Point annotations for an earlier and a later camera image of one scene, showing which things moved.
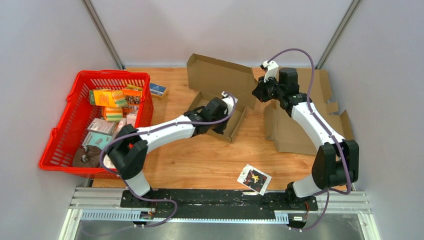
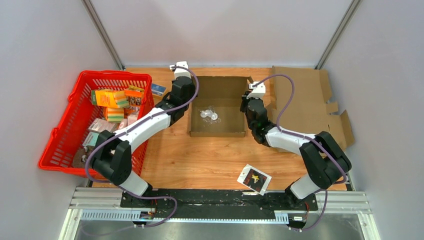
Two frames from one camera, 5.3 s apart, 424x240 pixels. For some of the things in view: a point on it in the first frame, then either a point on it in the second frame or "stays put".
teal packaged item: (96, 139) stays put
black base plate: (218, 203) stays put
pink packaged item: (101, 126) stays put
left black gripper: (220, 129) -> (193, 91)
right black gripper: (259, 91) -> (245, 100)
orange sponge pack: (116, 98) stays put
